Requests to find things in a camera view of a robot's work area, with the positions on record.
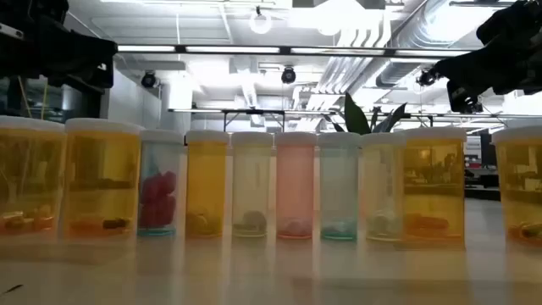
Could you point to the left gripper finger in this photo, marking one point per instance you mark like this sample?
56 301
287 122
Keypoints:
91 80
89 53

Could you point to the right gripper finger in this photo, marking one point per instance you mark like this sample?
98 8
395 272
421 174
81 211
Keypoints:
461 95
474 68

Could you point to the large amber pill bottle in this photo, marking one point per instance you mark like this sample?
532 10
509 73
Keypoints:
101 169
29 178
434 186
521 186

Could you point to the small pale yellow pill bottle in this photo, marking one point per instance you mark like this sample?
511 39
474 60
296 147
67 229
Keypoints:
383 186

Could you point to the blue bottle with red pills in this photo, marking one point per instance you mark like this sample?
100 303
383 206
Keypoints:
158 199

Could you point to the small teal pill bottle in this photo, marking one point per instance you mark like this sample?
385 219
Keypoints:
339 186

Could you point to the small orange pill bottle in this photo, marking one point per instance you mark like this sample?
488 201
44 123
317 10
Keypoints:
206 182

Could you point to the small pink pill bottle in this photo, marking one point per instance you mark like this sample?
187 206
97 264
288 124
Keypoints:
295 182

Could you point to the small yellow-green pill bottle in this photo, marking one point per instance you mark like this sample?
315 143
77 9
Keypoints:
252 182

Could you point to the black ceiling spotlight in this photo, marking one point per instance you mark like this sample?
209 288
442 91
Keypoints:
149 79
288 75
476 109
424 79

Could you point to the large black computer monitor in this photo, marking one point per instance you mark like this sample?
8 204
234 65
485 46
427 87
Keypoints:
488 148

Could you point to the green leafy plant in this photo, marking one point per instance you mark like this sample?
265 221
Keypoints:
355 114

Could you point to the black overhead light bar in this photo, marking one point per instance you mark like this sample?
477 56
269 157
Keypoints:
233 49

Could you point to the small black sliver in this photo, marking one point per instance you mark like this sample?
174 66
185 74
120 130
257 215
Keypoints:
12 289

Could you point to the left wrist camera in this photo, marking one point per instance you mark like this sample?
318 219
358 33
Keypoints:
38 14

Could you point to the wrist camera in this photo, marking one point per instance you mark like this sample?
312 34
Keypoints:
508 21
38 14

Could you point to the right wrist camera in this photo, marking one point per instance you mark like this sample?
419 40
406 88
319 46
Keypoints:
508 21

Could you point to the silver ventilation duct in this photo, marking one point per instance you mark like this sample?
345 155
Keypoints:
423 29

